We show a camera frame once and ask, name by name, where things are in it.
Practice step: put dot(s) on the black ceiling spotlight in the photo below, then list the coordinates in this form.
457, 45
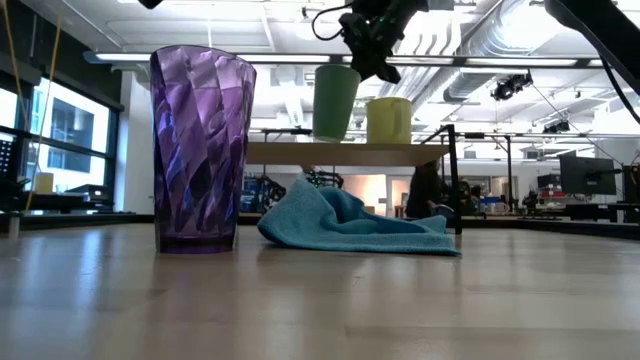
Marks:
510, 86
557, 127

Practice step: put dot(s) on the person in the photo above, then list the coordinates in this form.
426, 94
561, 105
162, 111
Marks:
425, 190

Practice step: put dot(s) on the silver ventilation duct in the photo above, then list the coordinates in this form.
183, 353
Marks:
480, 45

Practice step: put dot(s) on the pale yellow box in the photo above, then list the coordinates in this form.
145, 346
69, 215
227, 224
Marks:
44, 183

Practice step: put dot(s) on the purple faceted plastic tumbler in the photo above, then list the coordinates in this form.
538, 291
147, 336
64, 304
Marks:
200, 150

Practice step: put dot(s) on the small wooden shelf table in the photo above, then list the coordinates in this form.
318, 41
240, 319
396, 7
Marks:
350, 154

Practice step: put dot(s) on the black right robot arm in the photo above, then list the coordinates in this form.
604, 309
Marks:
600, 30

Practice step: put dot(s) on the green plastic cup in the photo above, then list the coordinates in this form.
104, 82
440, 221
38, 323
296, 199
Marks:
332, 105

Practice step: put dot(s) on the blue microfibre cloth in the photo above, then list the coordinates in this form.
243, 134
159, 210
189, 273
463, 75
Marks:
340, 230

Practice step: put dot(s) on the large window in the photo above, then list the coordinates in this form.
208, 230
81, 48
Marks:
75, 130

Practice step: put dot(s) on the dark background desk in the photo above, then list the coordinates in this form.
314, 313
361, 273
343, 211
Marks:
50, 202

